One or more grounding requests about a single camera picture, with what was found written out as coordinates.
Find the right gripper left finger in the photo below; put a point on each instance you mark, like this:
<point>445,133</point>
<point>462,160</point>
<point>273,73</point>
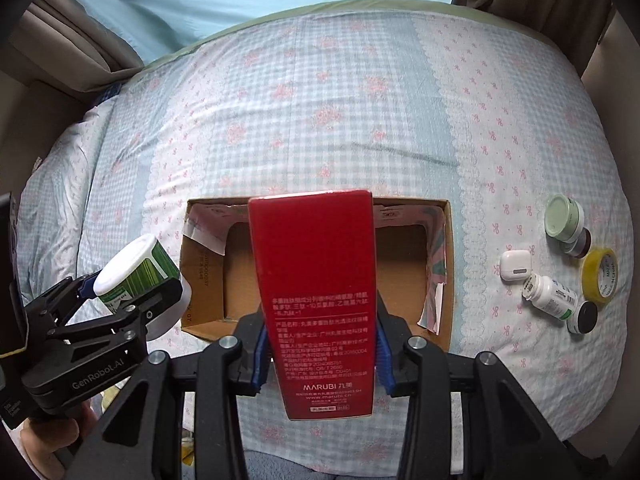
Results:
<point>232,366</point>

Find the white-lidded green label jar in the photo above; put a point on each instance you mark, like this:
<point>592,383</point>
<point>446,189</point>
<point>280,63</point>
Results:
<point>136,269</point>

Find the white earbuds case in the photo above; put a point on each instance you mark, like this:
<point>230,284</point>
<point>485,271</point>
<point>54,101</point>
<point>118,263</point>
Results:
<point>515,266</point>

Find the pale green cream jar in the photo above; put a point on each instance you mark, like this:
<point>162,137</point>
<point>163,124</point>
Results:
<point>564,218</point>

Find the black-lidded small jar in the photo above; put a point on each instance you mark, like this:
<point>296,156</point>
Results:
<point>584,319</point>

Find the open cardboard box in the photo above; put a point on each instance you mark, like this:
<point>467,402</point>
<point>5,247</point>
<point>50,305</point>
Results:
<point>413,260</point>

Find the floral checkered quilt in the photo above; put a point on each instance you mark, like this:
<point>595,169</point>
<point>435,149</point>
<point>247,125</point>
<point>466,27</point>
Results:
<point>405,103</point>

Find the beige curtain left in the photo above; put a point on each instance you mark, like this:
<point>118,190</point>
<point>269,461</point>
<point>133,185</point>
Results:
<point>58,42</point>

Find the dark brown small jar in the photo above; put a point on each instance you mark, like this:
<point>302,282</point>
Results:
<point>580,247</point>

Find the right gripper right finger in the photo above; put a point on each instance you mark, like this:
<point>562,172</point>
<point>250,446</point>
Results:
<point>412,367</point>

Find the red cosmetics box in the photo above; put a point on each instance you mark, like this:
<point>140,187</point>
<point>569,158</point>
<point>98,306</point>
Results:
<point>323,346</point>

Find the white pill bottle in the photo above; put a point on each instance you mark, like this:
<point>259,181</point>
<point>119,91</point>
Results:
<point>550,296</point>

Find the person's left hand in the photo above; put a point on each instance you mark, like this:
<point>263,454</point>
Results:
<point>41,440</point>

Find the yellow tape roll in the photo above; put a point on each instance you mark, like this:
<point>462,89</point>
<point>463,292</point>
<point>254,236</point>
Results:
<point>600,276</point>

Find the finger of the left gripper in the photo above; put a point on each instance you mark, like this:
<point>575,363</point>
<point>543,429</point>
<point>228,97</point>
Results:
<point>128,324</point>
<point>57,305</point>

